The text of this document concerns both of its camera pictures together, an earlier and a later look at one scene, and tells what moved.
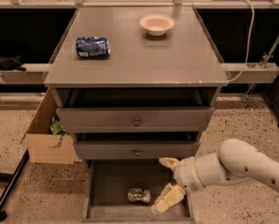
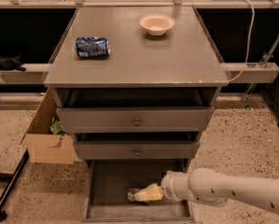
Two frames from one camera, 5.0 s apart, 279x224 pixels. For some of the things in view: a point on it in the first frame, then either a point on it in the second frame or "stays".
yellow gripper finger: x=171 y=195 to x=152 y=192
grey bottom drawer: x=124 y=190 stays
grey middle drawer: x=102 y=150 stays
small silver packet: x=139 y=194 stays
